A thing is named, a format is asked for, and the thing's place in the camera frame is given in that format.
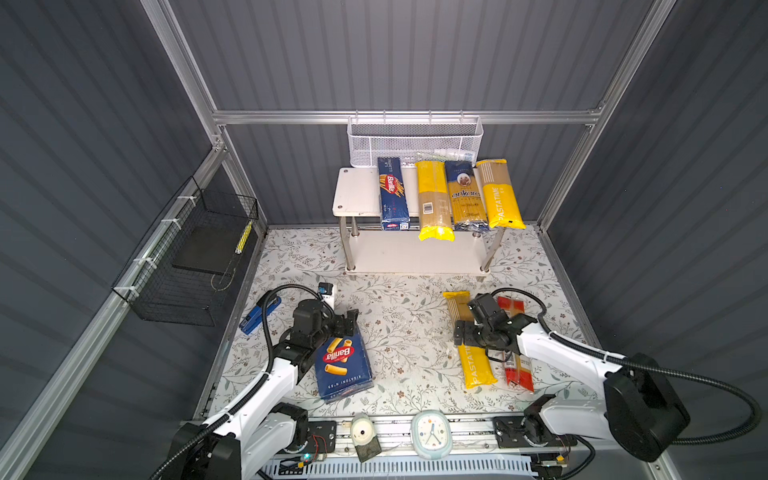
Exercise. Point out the red spaghetti bag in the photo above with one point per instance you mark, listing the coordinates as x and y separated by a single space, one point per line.
517 367

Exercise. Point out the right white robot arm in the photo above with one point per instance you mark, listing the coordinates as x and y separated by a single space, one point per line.
635 406

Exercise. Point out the black wire mesh basket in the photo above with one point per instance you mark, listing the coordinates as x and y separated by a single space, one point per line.
190 274

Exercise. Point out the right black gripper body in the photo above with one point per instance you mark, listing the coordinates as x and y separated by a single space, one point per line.
472 333

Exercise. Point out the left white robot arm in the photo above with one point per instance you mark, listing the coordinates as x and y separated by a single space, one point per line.
252 408

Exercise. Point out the blue Ankara spaghetti bag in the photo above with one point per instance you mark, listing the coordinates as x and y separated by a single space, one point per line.
468 211

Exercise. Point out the tape roll dispenser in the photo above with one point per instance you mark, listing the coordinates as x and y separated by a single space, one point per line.
364 438

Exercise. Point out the aluminium mounting rail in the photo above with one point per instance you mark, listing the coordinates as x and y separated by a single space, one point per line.
485 446

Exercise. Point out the blue Barilla rigatoni box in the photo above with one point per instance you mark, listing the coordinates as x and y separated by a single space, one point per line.
342 367

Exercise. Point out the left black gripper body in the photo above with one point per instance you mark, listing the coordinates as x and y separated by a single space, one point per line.
327 329

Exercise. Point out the white two-tier shelf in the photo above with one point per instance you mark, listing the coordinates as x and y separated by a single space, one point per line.
400 252

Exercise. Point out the yellow green marker pen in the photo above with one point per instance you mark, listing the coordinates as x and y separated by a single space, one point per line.
244 238

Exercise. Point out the yellow Pastatime spaghetti bag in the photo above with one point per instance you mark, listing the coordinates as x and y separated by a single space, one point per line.
499 196

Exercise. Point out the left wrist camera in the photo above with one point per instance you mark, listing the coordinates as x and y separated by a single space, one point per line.
327 292

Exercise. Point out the white analog clock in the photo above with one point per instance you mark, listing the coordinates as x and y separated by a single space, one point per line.
431 435

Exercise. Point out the yellow clear spaghetti bag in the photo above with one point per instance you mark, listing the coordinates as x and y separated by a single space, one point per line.
434 202

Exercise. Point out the blue stapler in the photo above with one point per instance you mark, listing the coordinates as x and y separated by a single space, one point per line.
253 318

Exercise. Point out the white wire mesh basket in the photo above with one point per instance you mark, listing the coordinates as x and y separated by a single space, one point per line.
429 138

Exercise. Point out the blue Barilla spaghetti box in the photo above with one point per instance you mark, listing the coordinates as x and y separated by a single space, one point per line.
393 203

